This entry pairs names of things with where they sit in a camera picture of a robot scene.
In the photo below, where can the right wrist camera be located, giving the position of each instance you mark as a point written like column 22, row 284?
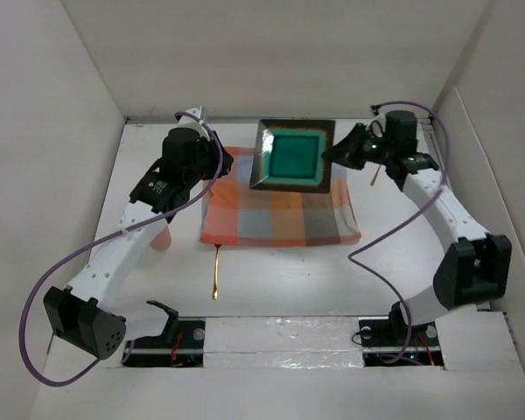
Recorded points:
column 377, row 124

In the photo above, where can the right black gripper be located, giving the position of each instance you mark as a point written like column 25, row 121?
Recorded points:
column 347, row 151

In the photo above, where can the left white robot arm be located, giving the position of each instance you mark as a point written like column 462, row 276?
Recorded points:
column 82, row 313

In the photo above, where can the gold fork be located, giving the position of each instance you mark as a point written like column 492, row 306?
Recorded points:
column 215, row 291

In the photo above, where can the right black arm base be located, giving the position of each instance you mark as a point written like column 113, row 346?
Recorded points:
column 386, row 341

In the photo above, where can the orange blue checkered cloth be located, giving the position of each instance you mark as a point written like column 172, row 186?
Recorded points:
column 235, row 215

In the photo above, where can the gold spoon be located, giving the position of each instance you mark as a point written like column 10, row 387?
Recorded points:
column 376, row 174

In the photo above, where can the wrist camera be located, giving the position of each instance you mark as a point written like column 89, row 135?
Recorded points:
column 377, row 124
column 193, row 118

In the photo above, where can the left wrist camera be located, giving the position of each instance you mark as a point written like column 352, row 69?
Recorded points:
column 193, row 118

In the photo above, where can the pink plastic cup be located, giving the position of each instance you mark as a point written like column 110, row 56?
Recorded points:
column 163, row 240

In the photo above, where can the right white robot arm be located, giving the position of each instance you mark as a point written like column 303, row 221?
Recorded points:
column 476, row 263

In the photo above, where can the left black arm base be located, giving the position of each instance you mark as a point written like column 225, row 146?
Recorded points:
column 162, row 339

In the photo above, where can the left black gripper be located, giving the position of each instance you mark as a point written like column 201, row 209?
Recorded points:
column 209, row 145

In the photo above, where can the green square plate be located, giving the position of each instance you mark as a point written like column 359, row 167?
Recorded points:
column 288, row 155

